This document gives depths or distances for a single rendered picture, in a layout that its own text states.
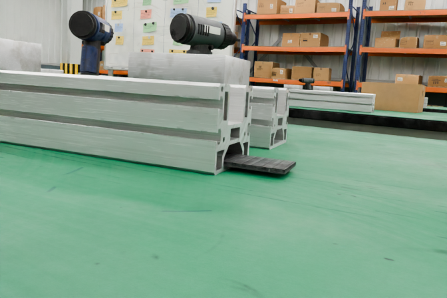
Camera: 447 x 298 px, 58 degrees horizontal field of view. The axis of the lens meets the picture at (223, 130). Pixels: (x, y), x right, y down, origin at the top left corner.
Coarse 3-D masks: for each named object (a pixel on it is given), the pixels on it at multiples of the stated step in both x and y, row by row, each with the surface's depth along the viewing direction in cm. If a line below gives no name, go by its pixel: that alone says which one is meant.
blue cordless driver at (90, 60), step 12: (84, 12) 83; (72, 24) 83; (84, 24) 83; (96, 24) 84; (108, 24) 93; (84, 36) 84; (96, 36) 86; (108, 36) 93; (84, 48) 87; (96, 48) 89; (84, 60) 86; (96, 60) 89; (84, 72) 87; (96, 72) 89
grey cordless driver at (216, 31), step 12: (180, 24) 78; (192, 24) 78; (204, 24) 80; (216, 24) 84; (180, 36) 78; (192, 36) 79; (204, 36) 81; (216, 36) 83; (228, 36) 86; (192, 48) 82; (204, 48) 83; (216, 48) 87
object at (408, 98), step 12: (372, 84) 224; (384, 84) 220; (396, 84) 217; (408, 84) 214; (420, 84) 211; (384, 96) 220; (396, 96) 217; (408, 96) 214; (420, 96) 214; (384, 108) 221; (396, 108) 217; (408, 108) 214; (420, 108) 220
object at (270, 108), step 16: (256, 96) 55; (272, 96) 54; (288, 96) 62; (256, 112) 55; (272, 112) 54; (288, 112) 63; (256, 128) 55; (272, 128) 55; (256, 144) 55; (272, 144) 57
